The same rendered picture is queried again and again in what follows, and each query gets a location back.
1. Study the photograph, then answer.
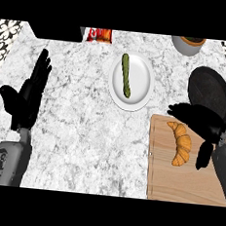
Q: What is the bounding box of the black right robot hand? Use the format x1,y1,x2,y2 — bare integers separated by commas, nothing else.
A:
161,100,226,173

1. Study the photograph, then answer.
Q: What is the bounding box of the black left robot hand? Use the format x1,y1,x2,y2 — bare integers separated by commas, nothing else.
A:
0,44,55,134

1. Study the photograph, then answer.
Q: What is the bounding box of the black frying pan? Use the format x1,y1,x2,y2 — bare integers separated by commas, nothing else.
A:
184,64,226,124

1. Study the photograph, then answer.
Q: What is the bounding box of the golden croissant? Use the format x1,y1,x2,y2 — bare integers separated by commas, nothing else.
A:
163,120,194,169

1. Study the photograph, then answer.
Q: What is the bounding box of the wooden cutting board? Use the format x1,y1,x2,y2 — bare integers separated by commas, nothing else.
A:
142,113,226,208

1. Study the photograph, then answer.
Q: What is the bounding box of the black appliance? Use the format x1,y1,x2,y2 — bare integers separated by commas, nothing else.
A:
26,21,86,44

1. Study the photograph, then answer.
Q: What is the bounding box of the grey pot with brown rim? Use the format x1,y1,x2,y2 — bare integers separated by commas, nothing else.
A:
169,35,207,59

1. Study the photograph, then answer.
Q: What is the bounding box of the white plate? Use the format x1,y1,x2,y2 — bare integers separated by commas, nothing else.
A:
105,49,158,114

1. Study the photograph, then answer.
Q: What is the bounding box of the green cucumber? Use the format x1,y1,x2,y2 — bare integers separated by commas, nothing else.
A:
118,53,135,99

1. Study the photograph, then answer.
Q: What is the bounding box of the red orange packet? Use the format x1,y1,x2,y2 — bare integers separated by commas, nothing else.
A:
86,27,114,45

